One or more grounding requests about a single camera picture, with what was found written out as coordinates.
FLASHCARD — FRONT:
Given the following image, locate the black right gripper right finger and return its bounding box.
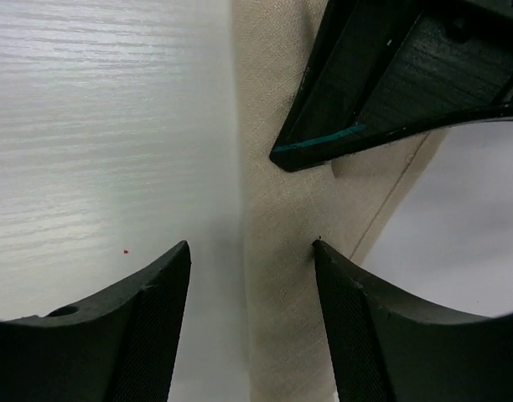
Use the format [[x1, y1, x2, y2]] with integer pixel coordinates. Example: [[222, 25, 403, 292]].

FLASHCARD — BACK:
[[313, 240, 513, 402]]

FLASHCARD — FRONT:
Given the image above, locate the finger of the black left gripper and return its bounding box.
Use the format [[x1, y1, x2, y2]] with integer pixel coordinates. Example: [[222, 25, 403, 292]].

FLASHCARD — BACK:
[[269, 0, 513, 172]]

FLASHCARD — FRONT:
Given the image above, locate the beige cloth napkin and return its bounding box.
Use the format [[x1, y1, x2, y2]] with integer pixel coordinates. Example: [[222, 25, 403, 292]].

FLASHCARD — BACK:
[[231, 1, 446, 401]]

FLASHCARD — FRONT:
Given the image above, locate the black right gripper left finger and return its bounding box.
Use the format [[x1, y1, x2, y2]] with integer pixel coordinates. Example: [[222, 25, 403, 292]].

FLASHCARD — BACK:
[[0, 241, 191, 402]]

